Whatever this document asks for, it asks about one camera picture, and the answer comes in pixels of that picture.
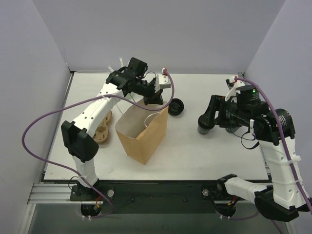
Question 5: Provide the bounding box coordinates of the brown cardboard cup carrier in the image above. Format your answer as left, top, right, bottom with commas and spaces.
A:
93, 111, 113, 145

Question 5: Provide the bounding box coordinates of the stack of black lids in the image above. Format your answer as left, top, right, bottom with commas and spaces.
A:
168, 98, 184, 116

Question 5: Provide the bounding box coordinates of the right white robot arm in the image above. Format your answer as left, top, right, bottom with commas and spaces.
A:
198, 85, 312, 222

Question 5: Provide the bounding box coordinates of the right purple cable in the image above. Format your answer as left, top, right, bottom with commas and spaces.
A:
234, 78, 312, 234

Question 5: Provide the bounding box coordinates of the purple cable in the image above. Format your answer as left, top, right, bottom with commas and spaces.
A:
234, 78, 312, 234
21, 69, 175, 219

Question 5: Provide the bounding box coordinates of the brown paper bag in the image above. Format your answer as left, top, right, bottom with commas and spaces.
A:
115, 100, 168, 165

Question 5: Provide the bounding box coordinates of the aluminium frame rail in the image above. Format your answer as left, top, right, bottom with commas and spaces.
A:
28, 181, 290, 204

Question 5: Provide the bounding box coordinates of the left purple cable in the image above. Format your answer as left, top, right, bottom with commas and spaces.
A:
21, 69, 175, 219

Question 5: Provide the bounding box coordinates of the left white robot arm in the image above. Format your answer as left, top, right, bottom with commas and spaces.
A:
61, 58, 169, 200

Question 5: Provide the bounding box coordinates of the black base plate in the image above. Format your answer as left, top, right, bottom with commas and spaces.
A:
70, 180, 239, 217

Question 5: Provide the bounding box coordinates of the black coffee cup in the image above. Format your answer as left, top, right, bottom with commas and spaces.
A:
197, 122, 215, 135
225, 127, 240, 133

